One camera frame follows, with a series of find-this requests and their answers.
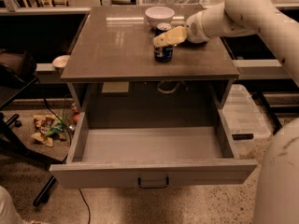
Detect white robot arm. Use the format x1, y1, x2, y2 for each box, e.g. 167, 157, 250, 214
153, 0, 299, 224

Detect grey open drawer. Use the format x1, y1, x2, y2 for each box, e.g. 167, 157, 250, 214
49, 81, 259, 189

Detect clear plastic storage bin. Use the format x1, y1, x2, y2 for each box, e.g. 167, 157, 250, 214
222, 84, 272, 156

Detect white bowl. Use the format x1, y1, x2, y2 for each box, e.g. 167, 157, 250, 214
145, 7, 175, 27

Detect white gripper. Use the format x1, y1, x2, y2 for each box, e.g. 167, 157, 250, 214
153, 11, 209, 48

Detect black chair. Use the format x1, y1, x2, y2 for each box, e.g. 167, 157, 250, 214
0, 49, 64, 207

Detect blue pepsi can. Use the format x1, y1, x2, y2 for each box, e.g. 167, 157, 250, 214
153, 22, 173, 63

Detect grey counter cabinet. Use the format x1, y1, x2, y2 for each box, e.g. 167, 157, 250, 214
60, 5, 240, 110

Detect black drawer handle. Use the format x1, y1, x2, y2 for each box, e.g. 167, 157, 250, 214
137, 177, 169, 189

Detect snack bags on floor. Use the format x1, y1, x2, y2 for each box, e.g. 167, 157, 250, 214
31, 115, 66, 147

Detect white trouser leg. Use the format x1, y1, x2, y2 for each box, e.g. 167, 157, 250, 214
0, 186, 49, 224

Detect wire basket with fruit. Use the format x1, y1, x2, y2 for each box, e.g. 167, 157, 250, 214
62, 104, 79, 133

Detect black floor cable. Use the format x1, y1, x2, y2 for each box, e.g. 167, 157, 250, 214
42, 97, 92, 224

